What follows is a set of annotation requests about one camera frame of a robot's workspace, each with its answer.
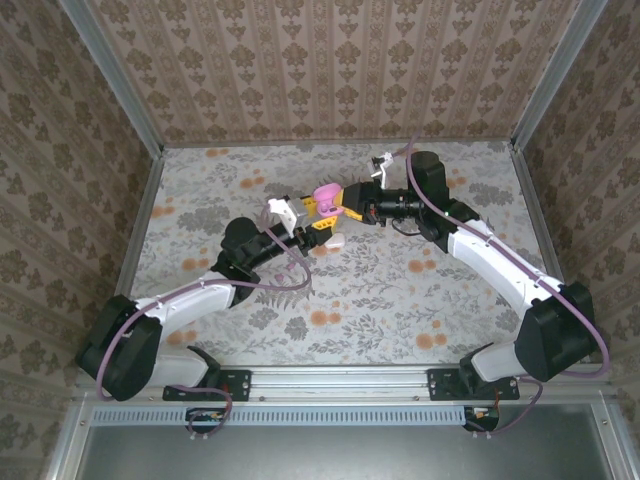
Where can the aluminium corner post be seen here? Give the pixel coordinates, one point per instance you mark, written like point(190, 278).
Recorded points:
point(115, 75)
point(557, 75)

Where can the floral patterned table cover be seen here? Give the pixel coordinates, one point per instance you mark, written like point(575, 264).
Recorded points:
point(375, 325)

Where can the white earbuds charging case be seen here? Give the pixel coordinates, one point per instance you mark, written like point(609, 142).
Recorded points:
point(335, 242)

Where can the aluminium frame bar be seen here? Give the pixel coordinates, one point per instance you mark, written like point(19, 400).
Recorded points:
point(67, 440)
point(614, 440)

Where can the aluminium mounting rail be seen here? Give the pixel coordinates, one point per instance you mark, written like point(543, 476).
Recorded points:
point(340, 382)

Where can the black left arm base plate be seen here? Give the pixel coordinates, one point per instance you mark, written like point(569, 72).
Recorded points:
point(240, 384)

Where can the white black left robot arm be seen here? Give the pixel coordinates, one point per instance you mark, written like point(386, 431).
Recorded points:
point(190, 305)

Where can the pink earbuds charging case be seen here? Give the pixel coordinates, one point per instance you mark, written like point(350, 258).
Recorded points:
point(327, 192)

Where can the thin aluminium rail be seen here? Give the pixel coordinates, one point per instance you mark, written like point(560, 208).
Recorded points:
point(300, 142)

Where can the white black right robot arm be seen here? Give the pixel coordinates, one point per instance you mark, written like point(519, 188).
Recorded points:
point(495, 275)

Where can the grey metal plate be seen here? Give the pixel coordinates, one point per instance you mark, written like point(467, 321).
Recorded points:
point(350, 455)

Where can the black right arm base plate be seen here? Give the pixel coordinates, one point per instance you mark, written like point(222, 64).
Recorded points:
point(440, 385)

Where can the aluminium side rail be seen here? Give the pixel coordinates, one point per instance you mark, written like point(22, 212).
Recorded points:
point(548, 250)
point(134, 250)

